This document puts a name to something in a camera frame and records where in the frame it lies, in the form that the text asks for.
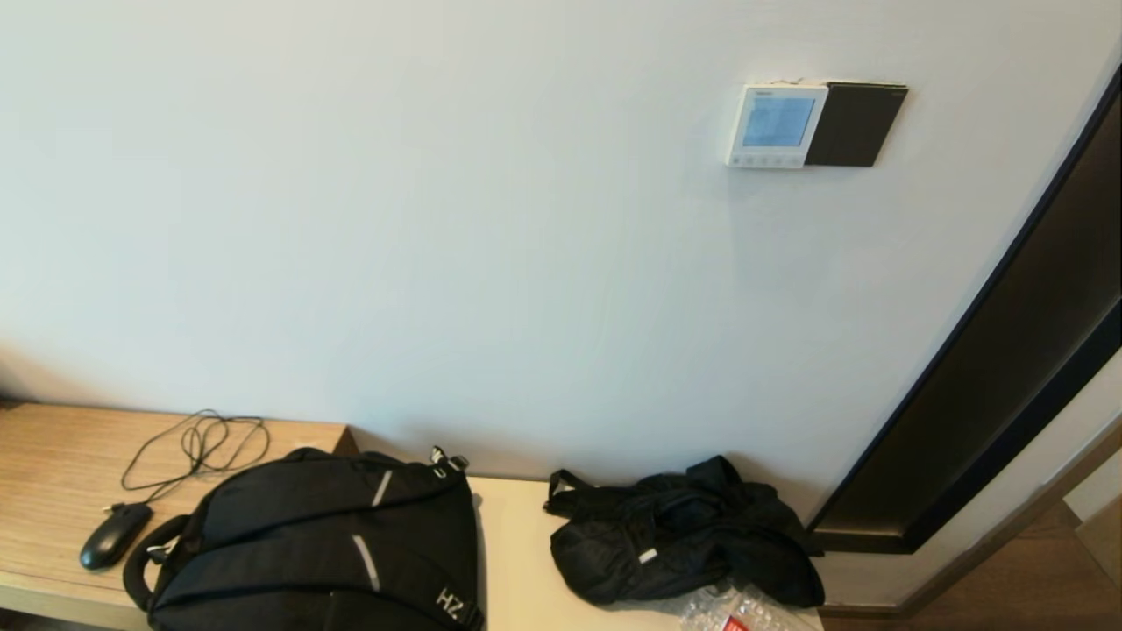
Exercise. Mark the white wall thermostat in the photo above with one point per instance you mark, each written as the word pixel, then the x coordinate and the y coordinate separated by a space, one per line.
pixel 776 123

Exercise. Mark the small crumpled black bag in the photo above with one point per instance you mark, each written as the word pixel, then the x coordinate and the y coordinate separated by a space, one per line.
pixel 675 543

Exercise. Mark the large black backpack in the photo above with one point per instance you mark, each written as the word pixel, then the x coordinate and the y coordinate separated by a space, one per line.
pixel 307 543

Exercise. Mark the clear plastic bag red label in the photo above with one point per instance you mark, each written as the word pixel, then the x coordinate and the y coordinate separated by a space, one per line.
pixel 745 613

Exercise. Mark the black computer mouse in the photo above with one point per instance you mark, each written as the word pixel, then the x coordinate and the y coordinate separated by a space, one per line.
pixel 114 536

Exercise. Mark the dark brown wall switch panel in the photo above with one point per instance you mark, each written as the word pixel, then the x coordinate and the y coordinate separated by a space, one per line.
pixel 855 123

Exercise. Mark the dark brown door frame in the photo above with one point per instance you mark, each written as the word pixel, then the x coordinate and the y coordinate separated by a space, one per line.
pixel 990 412

